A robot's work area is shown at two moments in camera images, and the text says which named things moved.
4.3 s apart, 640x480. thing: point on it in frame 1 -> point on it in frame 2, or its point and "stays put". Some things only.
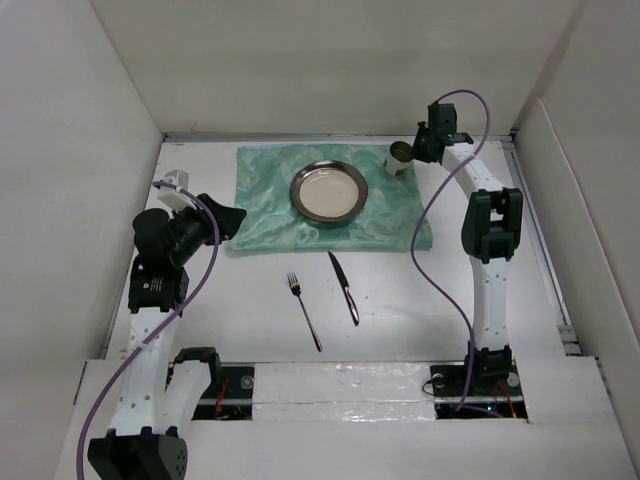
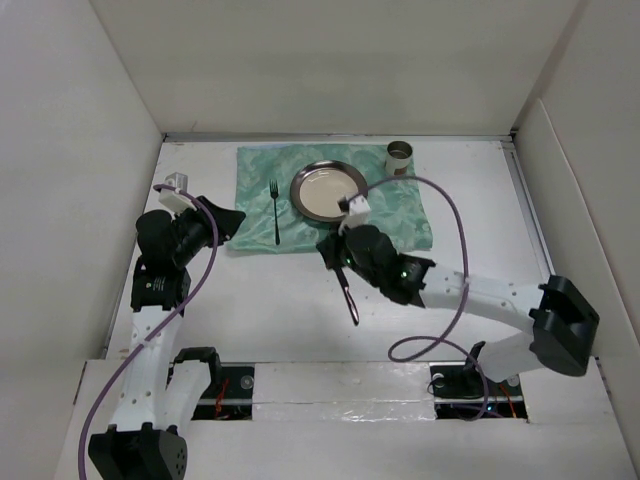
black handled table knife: (348, 295) stays put
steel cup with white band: (399, 158) stays put
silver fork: (296, 289) -> (274, 190)
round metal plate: (328, 191) stays put
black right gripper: (418, 153) -> (330, 247)
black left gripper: (227, 217) stays put
